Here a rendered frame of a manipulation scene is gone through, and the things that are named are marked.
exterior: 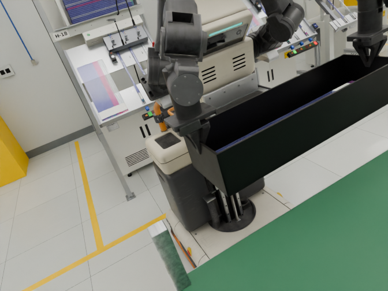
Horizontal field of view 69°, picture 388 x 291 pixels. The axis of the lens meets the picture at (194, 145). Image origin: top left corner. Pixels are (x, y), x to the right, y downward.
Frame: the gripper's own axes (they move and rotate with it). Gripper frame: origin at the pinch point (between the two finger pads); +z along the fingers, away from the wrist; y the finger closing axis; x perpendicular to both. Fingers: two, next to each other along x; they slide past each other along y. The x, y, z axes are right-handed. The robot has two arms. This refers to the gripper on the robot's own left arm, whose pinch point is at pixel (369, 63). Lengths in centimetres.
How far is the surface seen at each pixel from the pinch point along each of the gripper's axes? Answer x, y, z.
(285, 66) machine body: 185, 131, 66
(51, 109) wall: 356, -110, 52
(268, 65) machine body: 185, 110, 58
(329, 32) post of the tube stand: 161, 171, 43
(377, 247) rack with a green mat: -31, -42, 16
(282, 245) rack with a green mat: -21, -54, 15
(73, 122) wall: 356, -94, 79
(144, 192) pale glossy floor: 159, -61, 107
